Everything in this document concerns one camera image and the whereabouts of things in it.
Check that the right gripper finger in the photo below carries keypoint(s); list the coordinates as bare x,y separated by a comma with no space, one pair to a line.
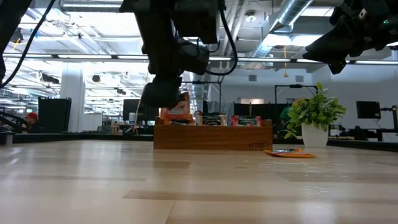
335,55
335,39

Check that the beige tea packet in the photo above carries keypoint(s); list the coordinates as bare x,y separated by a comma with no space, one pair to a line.
213,119

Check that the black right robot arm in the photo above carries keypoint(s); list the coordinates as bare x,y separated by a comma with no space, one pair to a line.
390,25

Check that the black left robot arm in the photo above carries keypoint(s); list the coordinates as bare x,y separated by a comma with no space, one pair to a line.
155,31

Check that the orange peach tea packet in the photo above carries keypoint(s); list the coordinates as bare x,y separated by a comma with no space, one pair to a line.
290,154

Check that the black computer monitor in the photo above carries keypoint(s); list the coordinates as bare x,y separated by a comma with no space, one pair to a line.
368,109
133,109

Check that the yellow hanging cone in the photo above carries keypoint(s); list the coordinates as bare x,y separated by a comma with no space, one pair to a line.
285,74

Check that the wooden compartment tray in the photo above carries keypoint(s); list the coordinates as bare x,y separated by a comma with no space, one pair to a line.
211,138

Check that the overhead light bar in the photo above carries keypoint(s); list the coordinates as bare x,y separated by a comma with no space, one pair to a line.
93,57

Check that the person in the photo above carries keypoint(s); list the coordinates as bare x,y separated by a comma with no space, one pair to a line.
284,115
32,119

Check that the green plant in white pot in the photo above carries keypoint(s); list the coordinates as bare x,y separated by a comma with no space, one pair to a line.
314,137

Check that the dark background desk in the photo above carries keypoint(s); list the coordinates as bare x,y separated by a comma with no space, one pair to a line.
373,132

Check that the black partition screens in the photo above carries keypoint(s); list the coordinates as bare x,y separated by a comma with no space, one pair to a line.
267,110

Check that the white column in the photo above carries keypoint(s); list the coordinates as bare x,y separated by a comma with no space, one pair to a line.
72,102

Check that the black cabinet panel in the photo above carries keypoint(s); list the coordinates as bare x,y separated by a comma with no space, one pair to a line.
54,115

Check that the black ceiling fixture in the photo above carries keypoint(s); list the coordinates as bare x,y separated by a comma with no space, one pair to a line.
17,35

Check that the grey cup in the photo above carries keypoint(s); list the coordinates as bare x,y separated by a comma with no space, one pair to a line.
8,139

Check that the silver ventilation duct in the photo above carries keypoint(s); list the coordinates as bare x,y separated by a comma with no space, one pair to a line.
197,90
290,12

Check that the black background rig frame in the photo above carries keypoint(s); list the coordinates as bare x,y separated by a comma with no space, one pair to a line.
214,82
295,86

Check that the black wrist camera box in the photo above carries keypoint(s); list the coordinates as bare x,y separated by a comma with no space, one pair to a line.
199,21

